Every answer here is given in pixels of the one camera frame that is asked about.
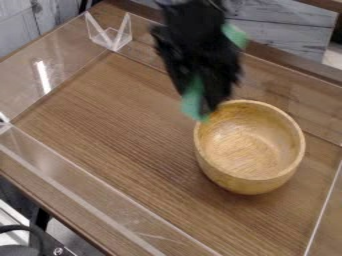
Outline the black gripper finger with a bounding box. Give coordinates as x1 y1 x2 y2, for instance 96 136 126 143
167 64 195 95
200 71 240 115

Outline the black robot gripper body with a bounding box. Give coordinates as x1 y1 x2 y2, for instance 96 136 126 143
151 0 240 77

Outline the green rectangular block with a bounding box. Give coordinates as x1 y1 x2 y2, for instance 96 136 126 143
180 24 247 121

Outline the light wooden bowl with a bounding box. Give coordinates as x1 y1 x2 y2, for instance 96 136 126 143
193 100 305 195

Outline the black metal table leg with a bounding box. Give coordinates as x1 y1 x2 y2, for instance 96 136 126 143
29 208 50 231

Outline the clear acrylic tray wall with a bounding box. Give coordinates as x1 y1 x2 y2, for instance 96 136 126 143
0 4 342 256

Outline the black cable under table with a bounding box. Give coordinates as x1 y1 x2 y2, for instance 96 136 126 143
0 225 45 256

